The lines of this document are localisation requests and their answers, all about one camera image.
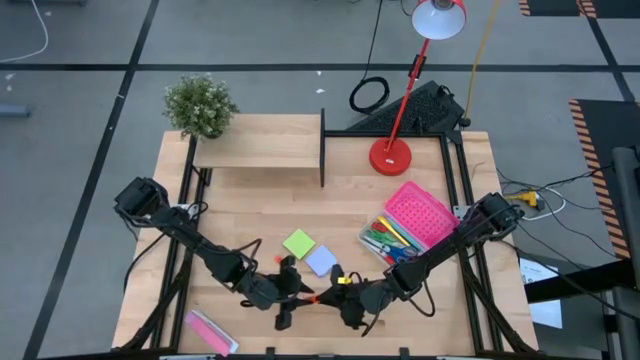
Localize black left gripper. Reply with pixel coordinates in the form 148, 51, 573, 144
246, 254, 317, 332

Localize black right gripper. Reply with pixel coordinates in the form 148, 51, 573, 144
313, 264, 397, 331

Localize purple sticky note pad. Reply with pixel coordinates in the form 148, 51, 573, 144
304, 244, 340, 278

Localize green sticky note pad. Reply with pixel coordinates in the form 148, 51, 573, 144
282, 228, 318, 262

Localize blue handled scissors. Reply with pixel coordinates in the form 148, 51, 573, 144
363, 236, 420, 265

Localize teal pen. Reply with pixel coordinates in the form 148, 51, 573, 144
388, 218, 427, 250

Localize pink card in clear sleeve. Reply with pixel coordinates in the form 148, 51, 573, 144
183, 309, 241, 358

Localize clear pencil box pink lid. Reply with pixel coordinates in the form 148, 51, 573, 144
356, 180, 461, 267

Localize wooden shelf black legs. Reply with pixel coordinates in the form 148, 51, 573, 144
191, 108, 328, 189

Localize red desk lamp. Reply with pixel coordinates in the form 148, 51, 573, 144
368, 0, 468, 178

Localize black perforated computer case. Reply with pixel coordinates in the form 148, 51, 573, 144
346, 80, 467, 134

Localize potted green plant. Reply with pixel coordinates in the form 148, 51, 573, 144
162, 73, 241, 141

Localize white paper sheet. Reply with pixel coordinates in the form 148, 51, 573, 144
519, 256, 564, 330

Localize yellow power plug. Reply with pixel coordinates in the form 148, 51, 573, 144
503, 190, 540, 209

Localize black mat striped edge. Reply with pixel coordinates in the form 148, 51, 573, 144
568, 97, 640, 261

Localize coiled black cable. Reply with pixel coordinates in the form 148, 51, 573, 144
348, 0, 392, 116

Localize yellow cable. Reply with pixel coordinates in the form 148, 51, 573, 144
461, 0, 502, 127

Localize grey metal post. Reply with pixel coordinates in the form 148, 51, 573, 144
611, 145, 640, 360

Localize white floor cable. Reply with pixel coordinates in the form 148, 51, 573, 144
0, 0, 50, 65

